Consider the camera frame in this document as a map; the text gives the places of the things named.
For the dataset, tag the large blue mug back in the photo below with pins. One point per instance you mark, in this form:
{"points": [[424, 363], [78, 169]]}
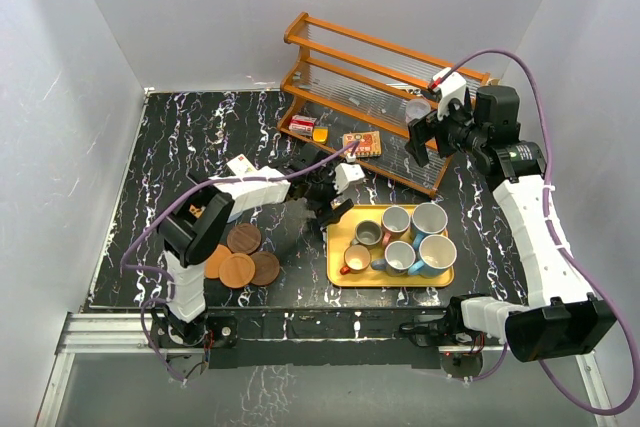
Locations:
{"points": [[427, 219]]}

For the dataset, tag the large blue mug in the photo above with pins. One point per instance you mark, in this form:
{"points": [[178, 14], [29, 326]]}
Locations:
{"points": [[435, 254], [427, 219]]}

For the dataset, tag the light wooden ridged coaster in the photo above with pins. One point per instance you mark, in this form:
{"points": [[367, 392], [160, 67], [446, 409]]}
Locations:
{"points": [[237, 271]]}

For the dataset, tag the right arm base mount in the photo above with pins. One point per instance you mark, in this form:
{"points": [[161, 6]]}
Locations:
{"points": [[473, 317]]}

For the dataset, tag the white yellow carton box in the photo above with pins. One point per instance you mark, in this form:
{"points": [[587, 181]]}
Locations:
{"points": [[240, 166]]}

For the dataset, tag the pink grey mug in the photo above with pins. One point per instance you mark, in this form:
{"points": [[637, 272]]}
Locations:
{"points": [[395, 221]]}

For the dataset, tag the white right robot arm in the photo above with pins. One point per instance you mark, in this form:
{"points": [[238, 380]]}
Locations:
{"points": [[563, 316]]}

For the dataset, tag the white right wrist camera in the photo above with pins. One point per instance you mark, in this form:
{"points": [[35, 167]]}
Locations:
{"points": [[447, 86]]}

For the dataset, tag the small grey green cup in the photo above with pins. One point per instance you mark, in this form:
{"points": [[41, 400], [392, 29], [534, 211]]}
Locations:
{"points": [[367, 233]]}

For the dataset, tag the small red orange cup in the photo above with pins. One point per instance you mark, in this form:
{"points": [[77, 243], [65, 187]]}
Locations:
{"points": [[356, 259]]}

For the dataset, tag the orange yellow small packet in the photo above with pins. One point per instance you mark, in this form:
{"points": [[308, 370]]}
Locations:
{"points": [[320, 134]]}

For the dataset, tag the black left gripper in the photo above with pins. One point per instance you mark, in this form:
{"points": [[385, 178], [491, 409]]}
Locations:
{"points": [[327, 174]]}

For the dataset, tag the dark walnut coaster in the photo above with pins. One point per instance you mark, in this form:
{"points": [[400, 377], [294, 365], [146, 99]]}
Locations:
{"points": [[267, 268], [244, 238]]}

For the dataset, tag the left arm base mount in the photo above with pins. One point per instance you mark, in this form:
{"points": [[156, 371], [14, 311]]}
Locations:
{"points": [[208, 334]]}

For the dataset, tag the large blue mug front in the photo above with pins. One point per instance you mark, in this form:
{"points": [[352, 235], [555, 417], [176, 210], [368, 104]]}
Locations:
{"points": [[435, 254]]}

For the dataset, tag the plain orange wooden coaster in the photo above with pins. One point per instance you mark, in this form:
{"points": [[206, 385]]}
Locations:
{"points": [[214, 262]]}

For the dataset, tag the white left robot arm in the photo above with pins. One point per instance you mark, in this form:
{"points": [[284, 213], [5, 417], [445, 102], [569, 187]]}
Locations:
{"points": [[194, 225]]}

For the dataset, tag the orange wooden shelf rack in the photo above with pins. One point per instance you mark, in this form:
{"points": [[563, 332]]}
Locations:
{"points": [[351, 83]]}

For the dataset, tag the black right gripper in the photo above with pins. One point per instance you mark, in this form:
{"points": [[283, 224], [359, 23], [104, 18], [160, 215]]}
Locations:
{"points": [[420, 131]]}

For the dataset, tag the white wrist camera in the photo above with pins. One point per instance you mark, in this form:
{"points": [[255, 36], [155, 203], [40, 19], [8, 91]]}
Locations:
{"points": [[347, 174], [447, 86]]}

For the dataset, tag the clear plastic cup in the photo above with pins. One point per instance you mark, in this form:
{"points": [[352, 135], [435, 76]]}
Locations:
{"points": [[416, 109]]}

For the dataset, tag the orange snack package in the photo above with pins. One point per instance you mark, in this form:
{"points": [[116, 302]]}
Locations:
{"points": [[369, 143]]}

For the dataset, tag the grey blue speckled mug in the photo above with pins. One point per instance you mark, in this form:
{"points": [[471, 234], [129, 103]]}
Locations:
{"points": [[398, 257]]}

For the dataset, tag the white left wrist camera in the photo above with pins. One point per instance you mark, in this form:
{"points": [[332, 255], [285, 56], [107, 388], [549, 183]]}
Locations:
{"points": [[347, 174]]}

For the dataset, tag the red white small box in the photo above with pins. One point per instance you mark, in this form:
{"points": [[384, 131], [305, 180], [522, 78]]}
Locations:
{"points": [[302, 125]]}

